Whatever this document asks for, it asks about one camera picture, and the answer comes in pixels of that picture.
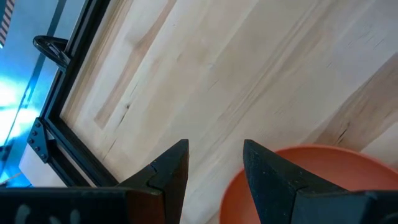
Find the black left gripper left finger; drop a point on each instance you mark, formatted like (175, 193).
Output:
(169, 186)

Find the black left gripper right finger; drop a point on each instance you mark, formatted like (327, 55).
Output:
(273, 193)

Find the orange plate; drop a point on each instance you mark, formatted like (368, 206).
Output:
(342, 168)

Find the black aluminium rig frame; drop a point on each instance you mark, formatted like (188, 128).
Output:
(79, 46)

